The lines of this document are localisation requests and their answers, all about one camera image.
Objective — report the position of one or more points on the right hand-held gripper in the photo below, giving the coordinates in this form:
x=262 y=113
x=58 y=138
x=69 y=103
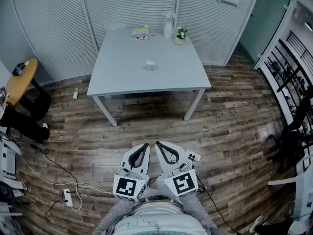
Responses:
x=182 y=182

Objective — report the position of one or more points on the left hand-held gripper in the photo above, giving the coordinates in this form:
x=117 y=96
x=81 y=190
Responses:
x=124 y=186

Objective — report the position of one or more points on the small white box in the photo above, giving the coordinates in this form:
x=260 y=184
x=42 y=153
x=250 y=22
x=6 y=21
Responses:
x=149 y=62

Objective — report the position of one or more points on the person's left forearm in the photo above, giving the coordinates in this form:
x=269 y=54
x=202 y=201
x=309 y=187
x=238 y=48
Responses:
x=112 y=217

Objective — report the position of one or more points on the person's right forearm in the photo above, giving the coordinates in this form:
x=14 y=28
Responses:
x=195 y=209

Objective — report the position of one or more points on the patterned belt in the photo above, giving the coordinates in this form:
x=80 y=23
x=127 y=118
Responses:
x=156 y=198

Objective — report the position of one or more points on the white table leg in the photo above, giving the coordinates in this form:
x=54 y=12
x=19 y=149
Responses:
x=193 y=105
x=105 y=109

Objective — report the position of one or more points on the person's torso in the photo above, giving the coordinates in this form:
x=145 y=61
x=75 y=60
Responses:
x=159 y=219

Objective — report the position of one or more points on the small plastic bottle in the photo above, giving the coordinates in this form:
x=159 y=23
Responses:
x=75 y=94

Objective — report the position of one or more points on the cream pot with green plant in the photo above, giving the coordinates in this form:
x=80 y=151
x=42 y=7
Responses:
x=179 y=39

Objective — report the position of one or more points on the magazine with yellow border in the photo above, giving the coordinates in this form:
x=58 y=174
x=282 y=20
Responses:
x=140 y=35

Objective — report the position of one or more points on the black office chair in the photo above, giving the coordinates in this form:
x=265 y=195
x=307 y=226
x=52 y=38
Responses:
x=293 y=136

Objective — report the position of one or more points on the white vase with white flowers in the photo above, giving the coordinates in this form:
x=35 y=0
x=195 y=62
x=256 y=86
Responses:
x=168 y=29

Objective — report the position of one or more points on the white shelf with black rails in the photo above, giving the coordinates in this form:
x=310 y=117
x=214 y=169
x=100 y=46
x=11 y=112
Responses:
x=281 y=82

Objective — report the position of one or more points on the round wooden table black base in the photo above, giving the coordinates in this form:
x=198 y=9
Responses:
x=20 y=84

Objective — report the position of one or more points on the black device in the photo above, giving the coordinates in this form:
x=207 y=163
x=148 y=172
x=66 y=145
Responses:
x=19 y=69

